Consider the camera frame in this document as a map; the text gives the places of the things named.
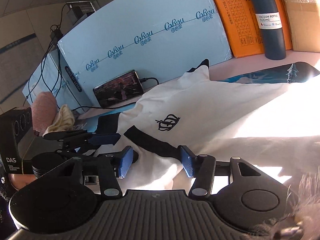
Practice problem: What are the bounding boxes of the brown cardboard box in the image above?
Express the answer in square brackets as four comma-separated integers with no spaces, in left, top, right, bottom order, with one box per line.
[283,0,319,53]

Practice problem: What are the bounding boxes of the cream knit cloth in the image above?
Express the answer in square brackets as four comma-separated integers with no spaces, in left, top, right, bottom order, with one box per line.
[44,104,75,135]

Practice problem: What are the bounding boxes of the black power adapter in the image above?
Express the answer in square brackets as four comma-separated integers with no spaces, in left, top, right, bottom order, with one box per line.
[66,1,96,26]

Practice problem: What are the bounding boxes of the light blue printed box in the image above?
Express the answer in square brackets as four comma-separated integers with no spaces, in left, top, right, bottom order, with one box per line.
[22,0,232,111]

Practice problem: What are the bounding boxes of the dark blue vacuum bottle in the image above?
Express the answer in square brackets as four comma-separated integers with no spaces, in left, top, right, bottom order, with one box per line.
[249,0,286,60]

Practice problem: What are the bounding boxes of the black smartphone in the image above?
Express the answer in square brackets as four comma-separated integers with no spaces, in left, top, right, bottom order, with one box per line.
[93,70,144,108]

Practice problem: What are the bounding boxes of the orange size-chart box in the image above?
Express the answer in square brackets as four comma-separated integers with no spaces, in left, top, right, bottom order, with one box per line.
[214,0,292,58]

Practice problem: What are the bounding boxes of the pink knit cloth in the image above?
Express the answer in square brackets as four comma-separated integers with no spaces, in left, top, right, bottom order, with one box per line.
[31,92,57,136]

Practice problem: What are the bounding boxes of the black charging cable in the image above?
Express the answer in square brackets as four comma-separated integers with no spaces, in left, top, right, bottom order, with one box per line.
[22,2,161,113]

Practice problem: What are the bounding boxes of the white black-trimmed t-shirt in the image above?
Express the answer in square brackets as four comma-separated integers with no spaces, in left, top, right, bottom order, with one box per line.
[96,58,320,193]

